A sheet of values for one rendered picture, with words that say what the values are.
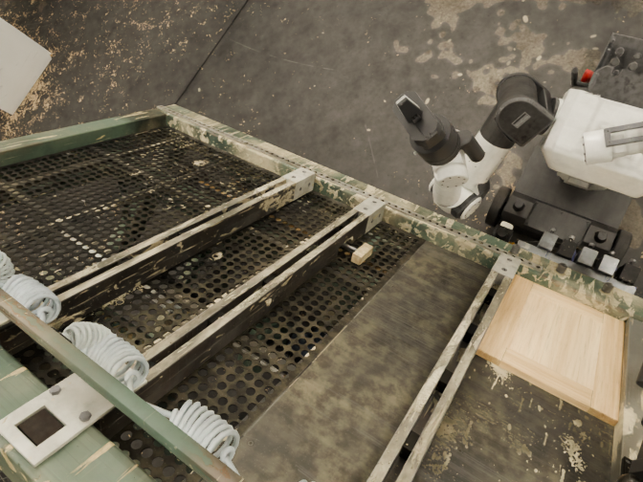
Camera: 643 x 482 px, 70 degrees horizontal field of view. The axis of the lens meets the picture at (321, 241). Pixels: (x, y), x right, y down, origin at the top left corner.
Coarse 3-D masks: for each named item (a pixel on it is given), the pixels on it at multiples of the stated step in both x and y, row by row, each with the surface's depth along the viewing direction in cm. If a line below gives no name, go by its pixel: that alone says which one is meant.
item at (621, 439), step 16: (640, 336) 121; (624, 352) 117; (640, 352) 116; (624, 368) 111; (624, 384) 106; (624, 400) 101; (640, 400) 102; (624, 416) 97; (640, 416) 98; (624, 432) 93; (640, 432) 94; (624, 448) 90
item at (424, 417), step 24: (504, 264) 134; (480, 288) 123; (504, 288) 124; (480, 312) 119; (456, 336) 105; (480, 336) 106; (456, 360) 103; (432, 384) 91; (456, 384) 92; (432, 408) 91; (408, 432) 81; (432, 432) 82; (384, 456) 77; (408, 456) 80; (384, 480) 76; (408, 480) 74
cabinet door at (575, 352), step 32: (512, 288) 134; (544, 288) 137; (512, 320) 121; (544, 320) 124; (576, 320) 126; (608, 320) 128; (480, 352) 110; (512, 352) 111; (544, 352) 113; (576, 352) 115; (608, 352) 117; (544, 384) 104; (576, 384) 105; (608, 384) 107; (608, 416) 99
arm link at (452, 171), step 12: (456, 132) 95; (468, 132) 96; (456, 144) 95; (468, 144) 96; (456, 156) 99; (468, 156) 101; (480, 156) 101; (432, 168) 102; (444, 168) 100; (456, 168) 99; (444, 180) 101; (456, 180) 101
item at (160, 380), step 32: (352, 224) 139; (288, 256) 120; (320, 256) 125; (256, 288) 110; (288, 288) 116; (192, 320) 95; (224, 320) 97; (160, 352) 87; (192, 352) 90; (64, 384) 74; (160, 384) 85; (64, 416) 70; (96, 416) 70; (32, 448) 65
